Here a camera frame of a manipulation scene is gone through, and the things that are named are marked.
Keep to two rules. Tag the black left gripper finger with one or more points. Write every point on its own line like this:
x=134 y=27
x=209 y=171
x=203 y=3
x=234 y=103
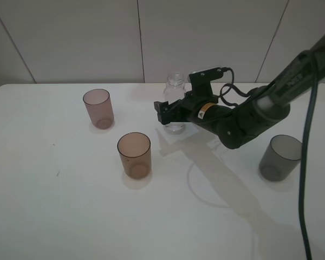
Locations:
x=176 y=115

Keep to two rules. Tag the brown translucent plastic cup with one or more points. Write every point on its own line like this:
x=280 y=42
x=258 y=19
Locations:
x=135 y=154

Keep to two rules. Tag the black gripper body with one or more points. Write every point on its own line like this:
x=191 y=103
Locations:
x=204 y=112

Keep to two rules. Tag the clear plastic water bottle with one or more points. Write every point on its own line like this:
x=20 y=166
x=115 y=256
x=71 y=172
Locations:
x=174 y=90

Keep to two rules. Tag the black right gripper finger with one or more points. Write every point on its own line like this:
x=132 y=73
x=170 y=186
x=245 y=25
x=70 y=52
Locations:
x=166 y=106

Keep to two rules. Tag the pink translucent plastic cup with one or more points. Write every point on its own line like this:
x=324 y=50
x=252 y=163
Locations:
x=99 y=107

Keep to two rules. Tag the grey translucent plastic cup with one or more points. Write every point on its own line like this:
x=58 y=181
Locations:
x=280 y=158

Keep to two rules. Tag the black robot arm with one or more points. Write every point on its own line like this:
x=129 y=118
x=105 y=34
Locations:
x=265 y=106

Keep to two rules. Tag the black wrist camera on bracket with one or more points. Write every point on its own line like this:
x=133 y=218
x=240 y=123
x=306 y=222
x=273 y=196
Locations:
x=201 y=81

